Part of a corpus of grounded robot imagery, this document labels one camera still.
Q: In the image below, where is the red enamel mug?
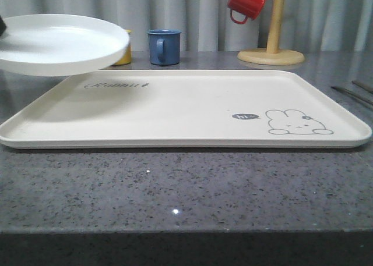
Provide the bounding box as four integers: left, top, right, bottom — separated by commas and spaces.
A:
227, 0, 266, 24

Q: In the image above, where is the wooden mug tree stand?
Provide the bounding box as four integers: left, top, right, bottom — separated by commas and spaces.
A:
237, 0, 305, 65

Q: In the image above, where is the blue enamel mug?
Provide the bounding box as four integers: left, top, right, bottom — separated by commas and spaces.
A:
147, 29, 181, 66

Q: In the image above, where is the silver metal chopstick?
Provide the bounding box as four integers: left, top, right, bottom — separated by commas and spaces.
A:
352, 80, 373, 93

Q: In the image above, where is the grey pleated curtain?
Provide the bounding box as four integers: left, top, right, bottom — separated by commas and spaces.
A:
1, 0, 372, 53

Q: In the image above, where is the silver metal fork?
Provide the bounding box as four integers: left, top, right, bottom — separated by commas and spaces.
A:
331, 86, 373, 106

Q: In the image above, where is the white round plate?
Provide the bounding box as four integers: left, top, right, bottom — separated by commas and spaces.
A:
1, 14, 129, 76

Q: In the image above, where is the beige rabbit serving tray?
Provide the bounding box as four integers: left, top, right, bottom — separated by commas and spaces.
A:
1, 70, 372, 148

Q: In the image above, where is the yellow enamel mug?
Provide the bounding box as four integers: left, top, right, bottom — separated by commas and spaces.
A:
113, 41, 132, 66

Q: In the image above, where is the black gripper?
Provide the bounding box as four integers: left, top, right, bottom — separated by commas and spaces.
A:
0, 16, 6, 37

